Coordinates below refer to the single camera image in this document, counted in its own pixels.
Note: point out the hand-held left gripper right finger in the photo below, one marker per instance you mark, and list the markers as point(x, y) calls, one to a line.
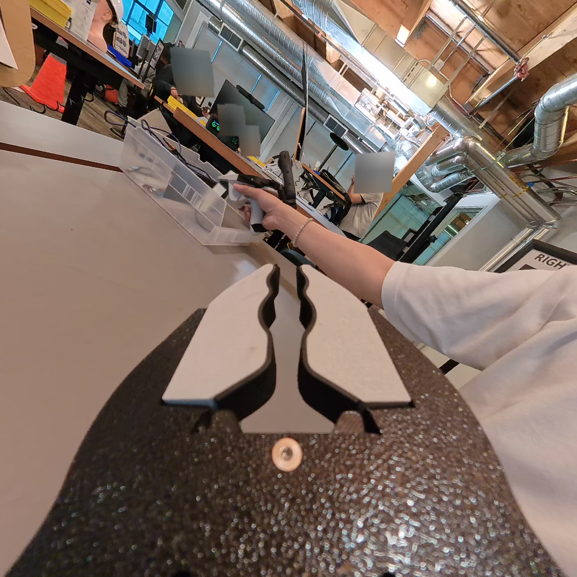
point(356, 352)

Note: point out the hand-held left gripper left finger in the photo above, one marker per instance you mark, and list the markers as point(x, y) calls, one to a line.
point(216, 352)

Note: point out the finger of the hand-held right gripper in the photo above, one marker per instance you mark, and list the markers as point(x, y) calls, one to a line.
point(236, 182)

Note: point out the person's right forearm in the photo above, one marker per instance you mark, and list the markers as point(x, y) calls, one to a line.
point(347, 261)

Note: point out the person's right hand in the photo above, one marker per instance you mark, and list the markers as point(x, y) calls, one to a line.
point(279, 216)

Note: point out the clear plastic bin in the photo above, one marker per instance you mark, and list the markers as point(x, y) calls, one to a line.
point(180, 185)

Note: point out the black device with green screen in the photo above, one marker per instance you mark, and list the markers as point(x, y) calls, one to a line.
point(221, 126)

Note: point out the person in white shirt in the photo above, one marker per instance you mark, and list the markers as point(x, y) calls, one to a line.
point(505, 343)

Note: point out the black white marker tag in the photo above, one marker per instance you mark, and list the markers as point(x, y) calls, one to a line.
point(545, 260)

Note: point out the orange traffic cone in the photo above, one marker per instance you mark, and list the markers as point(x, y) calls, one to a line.
point(47, 86)

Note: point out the illustrated instruction board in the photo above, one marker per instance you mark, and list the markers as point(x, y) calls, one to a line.
point(16, 41)

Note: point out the silver ventilation duct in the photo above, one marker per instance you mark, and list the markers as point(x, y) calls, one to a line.
point(541, 126)
point(361, 81)

